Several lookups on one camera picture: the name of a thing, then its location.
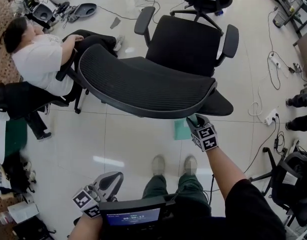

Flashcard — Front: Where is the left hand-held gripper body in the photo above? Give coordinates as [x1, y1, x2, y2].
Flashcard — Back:
[72, 183, 118, 219]

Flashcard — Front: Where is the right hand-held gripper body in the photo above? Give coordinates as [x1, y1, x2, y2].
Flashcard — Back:
[190, 124, 219, 153]

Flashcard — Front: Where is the green dustpan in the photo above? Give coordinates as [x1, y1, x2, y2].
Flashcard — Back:
[173, 115, 199, 141]

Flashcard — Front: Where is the person's left forearm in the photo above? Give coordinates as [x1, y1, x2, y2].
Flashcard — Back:
[68, 212, 104, 240]

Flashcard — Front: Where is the person's right forearm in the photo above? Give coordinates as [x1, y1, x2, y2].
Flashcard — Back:
[205, 146, 248, 207]

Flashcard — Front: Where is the person's right shoe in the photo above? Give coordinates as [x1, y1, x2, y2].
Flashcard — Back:
[183, 155, 197, 176]

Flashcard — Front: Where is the person's shoe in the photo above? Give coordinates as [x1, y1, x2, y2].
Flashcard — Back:
[152, 154, 166, 177]
[183, 155, 197, 176]

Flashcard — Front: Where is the black chest-mounted display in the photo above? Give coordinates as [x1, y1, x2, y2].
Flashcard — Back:
[98, 193, 177, 240]

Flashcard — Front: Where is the person's left leg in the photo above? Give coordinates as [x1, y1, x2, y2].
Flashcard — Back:
[142, 174, 169, 200]

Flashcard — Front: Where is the person's leg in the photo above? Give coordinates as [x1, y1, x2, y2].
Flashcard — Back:
[177, 173, 212, 217]
[142, 174, 169, 200]

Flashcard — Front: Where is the person's left shoe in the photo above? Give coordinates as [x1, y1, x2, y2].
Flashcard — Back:
[152, 154, 166, 177]

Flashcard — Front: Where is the person's right leg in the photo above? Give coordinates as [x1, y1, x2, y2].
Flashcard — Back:
[177, 173, 212, 217]

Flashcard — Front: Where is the white cardboard box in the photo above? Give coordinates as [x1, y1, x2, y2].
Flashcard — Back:
[7, 201, 41, 225]

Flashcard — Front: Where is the white power strip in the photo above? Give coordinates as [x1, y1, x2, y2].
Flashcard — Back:
[267, 52, 281, 67]
[264, 108, 280, 126]

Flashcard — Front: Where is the black backpack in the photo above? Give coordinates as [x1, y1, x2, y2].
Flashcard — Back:
[2, 151, 37, 194]

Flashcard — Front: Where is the person's black shirt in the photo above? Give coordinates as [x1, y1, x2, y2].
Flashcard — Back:
[208, 178, 287, 240]

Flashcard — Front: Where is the green bin with white lid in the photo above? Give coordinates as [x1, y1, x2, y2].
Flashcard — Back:
[0, 118, 28, 165]

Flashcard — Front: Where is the gray flat plastic piece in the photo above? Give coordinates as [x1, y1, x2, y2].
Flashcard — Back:
[109, 16, 121, 30]

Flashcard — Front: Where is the black shelf table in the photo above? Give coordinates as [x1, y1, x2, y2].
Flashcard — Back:
[265, 0, 307, 39]

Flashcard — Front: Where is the gray chair seat shell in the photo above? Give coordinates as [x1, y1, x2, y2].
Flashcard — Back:
[74, 2, 98, 18]

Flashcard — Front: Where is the gray chair shell with hole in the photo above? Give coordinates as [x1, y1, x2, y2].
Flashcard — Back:
[32, 3, 54, 22]

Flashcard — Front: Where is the white floor cable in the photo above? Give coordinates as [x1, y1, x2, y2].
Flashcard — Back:
[247, 82, 268, 124]

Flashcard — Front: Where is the black power adapter with cable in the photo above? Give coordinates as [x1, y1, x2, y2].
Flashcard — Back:
[273, 131, 289, 156]

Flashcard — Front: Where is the black floor cable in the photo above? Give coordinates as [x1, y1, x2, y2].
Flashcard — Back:
[97, 0, 161, 21]
[267, 7, 294, 91]

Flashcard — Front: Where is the black wire waste basket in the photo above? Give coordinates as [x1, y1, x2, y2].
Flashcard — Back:
[272, 11, 287, 29]

